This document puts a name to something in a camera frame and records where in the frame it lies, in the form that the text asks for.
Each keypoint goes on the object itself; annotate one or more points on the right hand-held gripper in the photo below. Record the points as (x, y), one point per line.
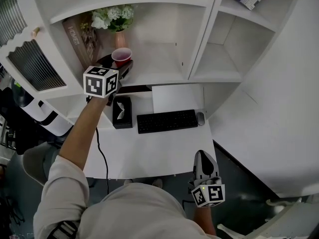
(208, 180)

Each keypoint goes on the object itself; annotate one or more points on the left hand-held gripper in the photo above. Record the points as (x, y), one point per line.
(96, 83)

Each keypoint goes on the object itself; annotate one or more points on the red plastic cup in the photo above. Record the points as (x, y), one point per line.
(121, 56)

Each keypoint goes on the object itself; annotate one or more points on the white shelf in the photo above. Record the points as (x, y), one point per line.
(159, 66)

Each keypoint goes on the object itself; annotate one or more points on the person's left forearm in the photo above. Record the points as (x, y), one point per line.
(79, 131)

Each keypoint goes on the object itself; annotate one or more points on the person's right forearm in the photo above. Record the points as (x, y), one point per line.
(203, 220)

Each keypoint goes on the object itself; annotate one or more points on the pink vase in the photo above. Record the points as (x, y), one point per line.
(120, 40)

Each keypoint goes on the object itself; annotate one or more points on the brown hardcover book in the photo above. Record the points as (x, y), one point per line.
(79, 41)

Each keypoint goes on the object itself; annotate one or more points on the white flower bouquet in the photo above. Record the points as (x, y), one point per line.
(112, 16)

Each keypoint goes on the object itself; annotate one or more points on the person's shoe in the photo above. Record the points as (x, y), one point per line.
(157, 182)
(128, 182)

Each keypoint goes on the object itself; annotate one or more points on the black tissue box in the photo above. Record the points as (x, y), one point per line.
(117, 122)

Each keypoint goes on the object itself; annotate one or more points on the grey computer mouse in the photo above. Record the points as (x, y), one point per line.
(200, 118)

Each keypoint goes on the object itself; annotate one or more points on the black keyboard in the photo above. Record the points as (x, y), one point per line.
(167, 121)

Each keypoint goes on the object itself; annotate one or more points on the person's grey shirt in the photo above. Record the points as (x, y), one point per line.
(137, 213)

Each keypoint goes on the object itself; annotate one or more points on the white black striped appliance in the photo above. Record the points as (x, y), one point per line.
(49, 118)

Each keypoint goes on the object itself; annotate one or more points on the wooden knob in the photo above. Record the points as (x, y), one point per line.
(35, 31)

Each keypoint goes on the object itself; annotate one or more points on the white furniture piece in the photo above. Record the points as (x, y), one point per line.
(286, 223)

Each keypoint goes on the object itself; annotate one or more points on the black equipment rack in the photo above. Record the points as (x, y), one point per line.
(12, 123)

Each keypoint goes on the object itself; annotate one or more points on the grey chair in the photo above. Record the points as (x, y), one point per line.
(33, 163)

